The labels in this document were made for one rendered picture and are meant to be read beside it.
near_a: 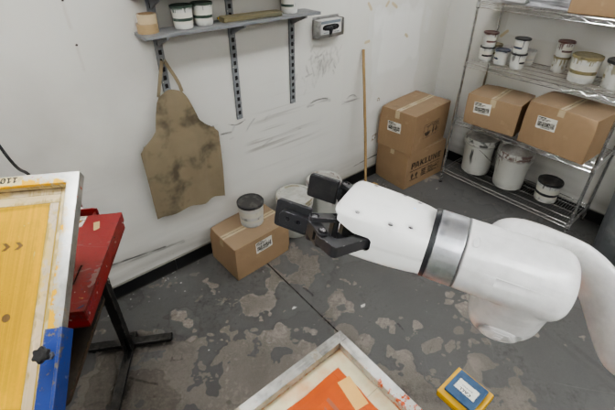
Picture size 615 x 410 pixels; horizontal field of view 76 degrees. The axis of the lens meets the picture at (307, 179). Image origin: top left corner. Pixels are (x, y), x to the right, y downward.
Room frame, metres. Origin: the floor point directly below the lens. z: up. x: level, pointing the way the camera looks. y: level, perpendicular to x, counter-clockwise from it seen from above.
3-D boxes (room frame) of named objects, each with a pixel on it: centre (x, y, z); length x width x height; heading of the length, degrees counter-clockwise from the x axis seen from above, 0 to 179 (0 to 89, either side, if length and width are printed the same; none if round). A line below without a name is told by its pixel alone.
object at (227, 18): (2.62, 0.35, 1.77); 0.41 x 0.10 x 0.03; 126
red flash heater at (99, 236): (1.17, 1.05, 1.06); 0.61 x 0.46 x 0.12; 10
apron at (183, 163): (2.30, 0.82, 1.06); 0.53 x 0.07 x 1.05; 130
